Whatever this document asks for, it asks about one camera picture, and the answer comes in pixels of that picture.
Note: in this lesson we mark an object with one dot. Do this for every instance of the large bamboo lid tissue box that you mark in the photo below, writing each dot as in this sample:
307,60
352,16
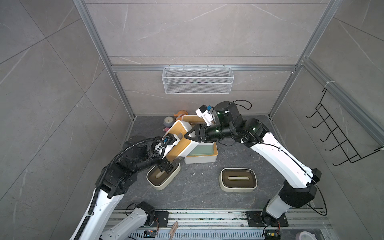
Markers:
199,159

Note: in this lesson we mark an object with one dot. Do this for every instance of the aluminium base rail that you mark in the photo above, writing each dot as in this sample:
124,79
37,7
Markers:
234,224

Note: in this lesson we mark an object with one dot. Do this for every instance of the cream box dark lid right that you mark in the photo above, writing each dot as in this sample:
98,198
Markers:
238,180

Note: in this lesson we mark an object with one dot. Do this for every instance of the white tissue box bamboo lid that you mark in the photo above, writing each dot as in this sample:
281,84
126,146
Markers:
193,120

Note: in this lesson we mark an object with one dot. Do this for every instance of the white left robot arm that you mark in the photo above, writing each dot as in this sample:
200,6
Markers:
112,184

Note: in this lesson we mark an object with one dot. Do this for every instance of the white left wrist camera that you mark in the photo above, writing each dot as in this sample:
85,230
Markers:
163,144

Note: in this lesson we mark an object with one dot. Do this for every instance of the orange plush fish toy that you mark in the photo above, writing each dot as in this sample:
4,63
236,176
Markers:
180,114

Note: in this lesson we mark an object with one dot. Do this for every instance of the cream box dark lid left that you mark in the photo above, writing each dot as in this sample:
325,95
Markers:
160,180

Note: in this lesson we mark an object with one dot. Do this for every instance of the cream box dark lid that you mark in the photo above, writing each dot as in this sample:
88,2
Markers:
160,180
238,180

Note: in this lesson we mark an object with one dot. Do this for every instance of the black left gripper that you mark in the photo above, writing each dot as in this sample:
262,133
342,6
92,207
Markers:
168,167

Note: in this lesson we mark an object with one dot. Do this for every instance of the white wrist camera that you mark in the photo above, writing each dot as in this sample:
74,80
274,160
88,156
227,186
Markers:
206,113
163,144

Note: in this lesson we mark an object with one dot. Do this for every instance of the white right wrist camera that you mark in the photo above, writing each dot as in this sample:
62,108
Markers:
206,113

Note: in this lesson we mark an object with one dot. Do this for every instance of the black wire hook rack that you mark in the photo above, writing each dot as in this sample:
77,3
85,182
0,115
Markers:
335,131

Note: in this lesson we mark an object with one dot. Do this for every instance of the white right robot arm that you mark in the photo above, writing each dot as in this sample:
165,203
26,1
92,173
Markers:
225,121

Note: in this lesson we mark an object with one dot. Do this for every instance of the white wire mesh basket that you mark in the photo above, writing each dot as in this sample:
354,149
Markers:
197,80

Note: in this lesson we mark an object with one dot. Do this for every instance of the small grey alarm clock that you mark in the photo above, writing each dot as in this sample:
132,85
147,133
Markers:
168,121

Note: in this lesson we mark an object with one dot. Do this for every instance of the mint green tissue box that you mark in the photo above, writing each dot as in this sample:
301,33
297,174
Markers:
203,149

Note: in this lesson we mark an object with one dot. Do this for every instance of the bamboo lid box edge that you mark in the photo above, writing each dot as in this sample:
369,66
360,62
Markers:
185,146

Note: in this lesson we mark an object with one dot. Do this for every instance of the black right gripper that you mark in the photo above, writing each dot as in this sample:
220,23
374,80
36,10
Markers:
199,129

